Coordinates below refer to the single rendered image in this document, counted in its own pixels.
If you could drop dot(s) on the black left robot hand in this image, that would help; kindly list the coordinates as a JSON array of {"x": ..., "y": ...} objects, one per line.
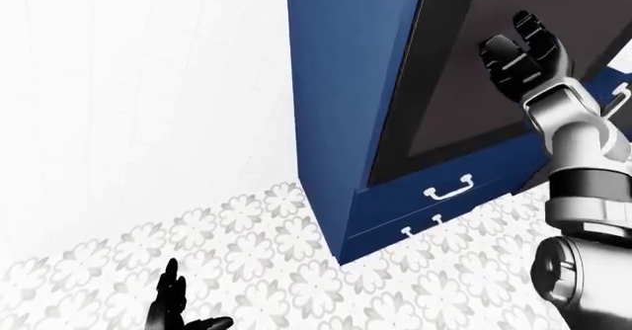
[{"x": 170, "y": 300}]

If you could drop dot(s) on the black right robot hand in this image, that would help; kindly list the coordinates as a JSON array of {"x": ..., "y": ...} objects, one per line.
[{"x": 518, "y": 67}]

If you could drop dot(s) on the dark cabinet door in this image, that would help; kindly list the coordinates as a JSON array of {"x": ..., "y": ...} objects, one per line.
[{"x": 484, "y": 85}]

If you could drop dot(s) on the blue kitchen cabinet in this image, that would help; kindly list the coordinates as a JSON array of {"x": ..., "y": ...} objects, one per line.
[{"x": 345, "y": 104}]

